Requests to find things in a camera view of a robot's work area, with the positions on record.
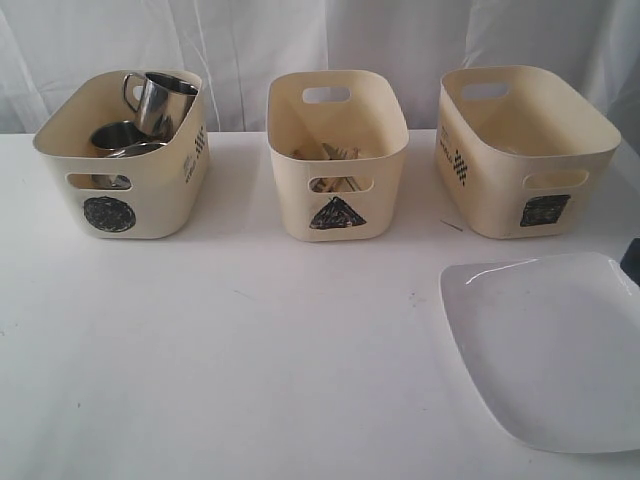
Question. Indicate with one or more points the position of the cream bin with square mark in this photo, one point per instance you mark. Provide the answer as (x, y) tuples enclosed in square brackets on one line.
[(520, 150)]

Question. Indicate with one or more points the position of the white square plate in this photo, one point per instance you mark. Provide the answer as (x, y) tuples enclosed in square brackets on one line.
[(551, 345)]

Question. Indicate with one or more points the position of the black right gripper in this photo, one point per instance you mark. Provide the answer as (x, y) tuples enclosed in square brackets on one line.
[(632, 253)]

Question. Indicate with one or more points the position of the stainless steel bowl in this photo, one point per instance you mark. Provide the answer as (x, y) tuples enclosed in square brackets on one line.
[(135, 150)]

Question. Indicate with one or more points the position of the small dark pin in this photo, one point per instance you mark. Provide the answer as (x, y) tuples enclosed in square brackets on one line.
[(451, 225)]

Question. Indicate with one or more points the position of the wooden chopstick pale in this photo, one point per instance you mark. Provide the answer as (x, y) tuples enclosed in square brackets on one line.
[(343, 186)]

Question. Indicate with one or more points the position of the steel mug front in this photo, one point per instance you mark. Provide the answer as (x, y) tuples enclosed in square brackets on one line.
[(163, 104)]

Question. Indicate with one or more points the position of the cream bin with circle mark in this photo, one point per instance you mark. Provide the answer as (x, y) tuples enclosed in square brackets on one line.
[(146, 196)]

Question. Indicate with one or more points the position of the steel table knife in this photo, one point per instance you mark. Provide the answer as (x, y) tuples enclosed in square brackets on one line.
[(350, 181)]

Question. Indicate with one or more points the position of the steel spoon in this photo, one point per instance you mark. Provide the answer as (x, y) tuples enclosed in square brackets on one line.
[(318, 185)]

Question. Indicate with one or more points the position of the steel mug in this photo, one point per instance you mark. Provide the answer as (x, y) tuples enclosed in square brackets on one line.
[(163, 104), (116, 136)]

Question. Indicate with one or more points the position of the cream bin with triangle mark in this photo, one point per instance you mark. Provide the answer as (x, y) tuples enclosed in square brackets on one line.
[(344, 108)]

